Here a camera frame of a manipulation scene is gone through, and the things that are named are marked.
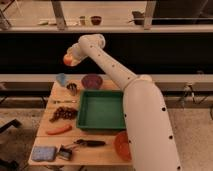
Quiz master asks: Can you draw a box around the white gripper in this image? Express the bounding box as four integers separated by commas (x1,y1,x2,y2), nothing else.
67,44,87,65

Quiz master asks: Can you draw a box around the red yellow apple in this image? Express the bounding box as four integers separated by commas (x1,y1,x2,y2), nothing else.
63,54,73,66

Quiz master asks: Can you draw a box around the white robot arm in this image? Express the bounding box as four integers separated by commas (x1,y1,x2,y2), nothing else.
64,34,182,171

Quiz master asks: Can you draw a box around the small green background cup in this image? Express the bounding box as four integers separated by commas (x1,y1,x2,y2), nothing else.
79,16,86,26

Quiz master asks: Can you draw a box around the dark red background bowl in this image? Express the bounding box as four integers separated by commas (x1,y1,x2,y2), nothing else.
90,16,102,25

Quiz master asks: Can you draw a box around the purple bowl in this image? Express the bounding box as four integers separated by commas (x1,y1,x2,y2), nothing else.
81,74,103,89

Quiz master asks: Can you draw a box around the thin metal utensil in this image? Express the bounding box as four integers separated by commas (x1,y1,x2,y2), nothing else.
52,100,77,104

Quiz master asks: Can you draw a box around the green plastic tray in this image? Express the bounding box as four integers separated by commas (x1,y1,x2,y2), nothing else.
76,90,125,131

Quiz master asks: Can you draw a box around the bunch of dark grapes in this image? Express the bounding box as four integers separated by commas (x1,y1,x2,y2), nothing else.
49,106,78,122

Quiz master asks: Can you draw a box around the orange carrot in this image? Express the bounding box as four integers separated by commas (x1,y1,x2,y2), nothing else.
45,124,72,135

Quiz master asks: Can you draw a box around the orange bowl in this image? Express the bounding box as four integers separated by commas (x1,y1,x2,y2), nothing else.
114,131,131,161

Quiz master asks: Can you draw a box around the black binder clip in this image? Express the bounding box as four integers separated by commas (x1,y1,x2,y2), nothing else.
57,145,73,161

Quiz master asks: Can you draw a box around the blue sponge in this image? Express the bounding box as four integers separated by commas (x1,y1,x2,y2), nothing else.
31,146,57,162

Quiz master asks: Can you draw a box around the black handled peeler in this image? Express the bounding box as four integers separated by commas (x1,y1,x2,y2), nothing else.
65,139,106,148

